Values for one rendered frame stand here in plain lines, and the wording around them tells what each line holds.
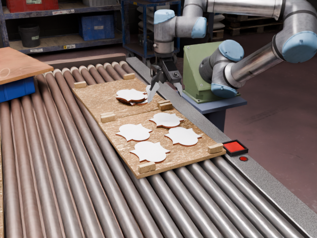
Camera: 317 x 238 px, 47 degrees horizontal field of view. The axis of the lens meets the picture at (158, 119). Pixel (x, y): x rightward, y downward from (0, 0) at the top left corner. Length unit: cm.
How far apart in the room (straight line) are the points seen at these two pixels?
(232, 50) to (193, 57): 26
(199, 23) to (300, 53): 37
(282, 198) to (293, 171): 183
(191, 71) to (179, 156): 66
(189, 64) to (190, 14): 52
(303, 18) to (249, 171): 56
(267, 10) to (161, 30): 40
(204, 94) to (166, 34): 55
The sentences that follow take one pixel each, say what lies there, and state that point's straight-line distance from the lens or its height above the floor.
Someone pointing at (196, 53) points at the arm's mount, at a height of 109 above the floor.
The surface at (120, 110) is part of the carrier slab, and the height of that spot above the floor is 94.
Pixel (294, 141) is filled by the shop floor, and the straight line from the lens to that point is 343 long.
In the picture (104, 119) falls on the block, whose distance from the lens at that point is 152.
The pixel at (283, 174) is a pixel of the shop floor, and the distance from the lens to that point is 298.
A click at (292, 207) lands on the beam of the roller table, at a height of 92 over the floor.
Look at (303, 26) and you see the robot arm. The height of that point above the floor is 135.
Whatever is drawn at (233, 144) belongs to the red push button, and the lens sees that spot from 140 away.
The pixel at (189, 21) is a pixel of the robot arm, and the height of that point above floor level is 135.
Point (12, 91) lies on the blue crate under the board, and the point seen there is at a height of 96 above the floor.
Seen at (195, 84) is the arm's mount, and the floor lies 96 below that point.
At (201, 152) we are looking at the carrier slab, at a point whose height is 94.
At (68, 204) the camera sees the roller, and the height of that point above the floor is 92.
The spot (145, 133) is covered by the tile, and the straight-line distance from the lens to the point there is 142.
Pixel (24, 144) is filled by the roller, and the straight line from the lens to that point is 149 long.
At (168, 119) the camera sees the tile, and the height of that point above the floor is 95.
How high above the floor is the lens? 164
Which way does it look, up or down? 27 degrees down
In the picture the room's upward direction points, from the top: straight up
